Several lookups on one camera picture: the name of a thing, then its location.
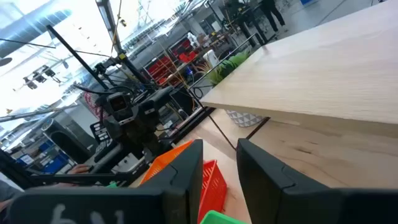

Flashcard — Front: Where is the dark cylindrical bin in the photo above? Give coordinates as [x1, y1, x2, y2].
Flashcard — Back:
[42, 119, 93, 164]

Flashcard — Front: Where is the succulent in patterned pot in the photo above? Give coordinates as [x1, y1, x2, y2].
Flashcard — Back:
[198, 49, 265, 128]

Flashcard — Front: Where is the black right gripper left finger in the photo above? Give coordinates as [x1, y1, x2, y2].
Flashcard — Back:
[7, 139, 205, 224]

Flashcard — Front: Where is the orange plastic basket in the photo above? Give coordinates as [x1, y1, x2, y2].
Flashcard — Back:
[139, 139, 195, 185]

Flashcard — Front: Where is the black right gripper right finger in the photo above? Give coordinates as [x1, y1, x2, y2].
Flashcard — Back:
[236, 138, 398, 224]

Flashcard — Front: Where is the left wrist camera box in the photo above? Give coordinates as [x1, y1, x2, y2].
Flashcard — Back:
[105, 92, 134, 123]

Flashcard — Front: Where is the silver ventilation duct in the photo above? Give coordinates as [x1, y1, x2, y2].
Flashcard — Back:
[0, 8, 73, 59]

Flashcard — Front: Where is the black track spotlight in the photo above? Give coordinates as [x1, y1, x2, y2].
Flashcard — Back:
[32, 71, 47, 84]
[23, 77, 38, 90]
[42, 65, 57, 78]

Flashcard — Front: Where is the white machine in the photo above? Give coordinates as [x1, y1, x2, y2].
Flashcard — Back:
[202, 49, 221, 68]

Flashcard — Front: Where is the black aluminium rig frame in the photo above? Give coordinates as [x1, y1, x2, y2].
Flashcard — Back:
[0, 0, 217, 190]

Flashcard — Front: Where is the red plastic basket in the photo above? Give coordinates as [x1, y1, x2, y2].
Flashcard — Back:
[197, 159, 228, 224]

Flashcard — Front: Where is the blue storage crate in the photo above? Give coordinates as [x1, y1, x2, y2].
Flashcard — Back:
[15, 139, 71, 174]

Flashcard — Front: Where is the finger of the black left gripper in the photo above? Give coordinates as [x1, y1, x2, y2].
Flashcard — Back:
[139, 119, 162, 155]
[119, 124, 141, 150]

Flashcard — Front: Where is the red storage bin rack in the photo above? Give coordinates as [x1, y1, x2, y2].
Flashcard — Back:
[144, 37, 201, 86]

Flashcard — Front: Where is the red checked object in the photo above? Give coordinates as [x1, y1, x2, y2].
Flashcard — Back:
[83, 91, 108, 121]

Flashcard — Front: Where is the person's hand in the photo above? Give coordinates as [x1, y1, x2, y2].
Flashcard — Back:
[66, 164, 91, 175]

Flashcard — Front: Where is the person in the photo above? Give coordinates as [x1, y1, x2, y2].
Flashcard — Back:
[0, 179, 25, 218]
[259, 0, 287, 34]
[231, 0, 269, 47]

